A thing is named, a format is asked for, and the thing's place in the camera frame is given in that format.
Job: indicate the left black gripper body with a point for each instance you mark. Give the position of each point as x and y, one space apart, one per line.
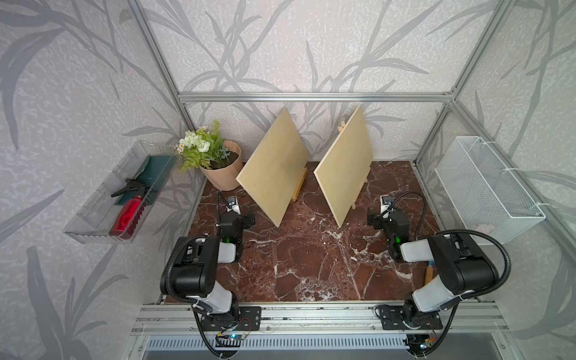
241 224

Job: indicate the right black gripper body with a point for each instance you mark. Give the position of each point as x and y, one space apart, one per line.
384 225

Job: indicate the wooden board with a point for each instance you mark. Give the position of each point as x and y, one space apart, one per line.
345 165
271 173

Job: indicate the wooden easel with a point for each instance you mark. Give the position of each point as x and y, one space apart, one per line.
299 185
353 206

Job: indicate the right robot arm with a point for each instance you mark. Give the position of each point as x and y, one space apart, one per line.
464 270

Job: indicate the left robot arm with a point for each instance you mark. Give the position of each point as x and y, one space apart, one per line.
190 274

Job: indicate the blue hand rake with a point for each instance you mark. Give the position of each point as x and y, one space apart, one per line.
429 272

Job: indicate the potted flower plant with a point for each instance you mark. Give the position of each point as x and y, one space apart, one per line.
218 159

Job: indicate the pink item in basket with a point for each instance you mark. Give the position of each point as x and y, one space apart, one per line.
487 229

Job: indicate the green trowel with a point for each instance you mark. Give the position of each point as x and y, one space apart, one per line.
154 172

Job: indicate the red spray bottle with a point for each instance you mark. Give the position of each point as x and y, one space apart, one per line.
127 220

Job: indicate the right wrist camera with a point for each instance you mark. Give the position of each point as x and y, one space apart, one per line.
386 205

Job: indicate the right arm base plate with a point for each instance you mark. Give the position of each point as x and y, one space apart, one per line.
393 317

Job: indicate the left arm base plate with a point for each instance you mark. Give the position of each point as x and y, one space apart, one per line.
243 318

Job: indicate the white wire basket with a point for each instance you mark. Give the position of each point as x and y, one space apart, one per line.
483 190

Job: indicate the aluminium front rail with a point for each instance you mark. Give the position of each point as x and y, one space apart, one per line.
325 330

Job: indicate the clear plastic wall bin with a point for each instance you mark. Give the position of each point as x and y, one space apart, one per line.
118 208

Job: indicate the aluminium cage frame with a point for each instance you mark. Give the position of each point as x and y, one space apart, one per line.
449 99

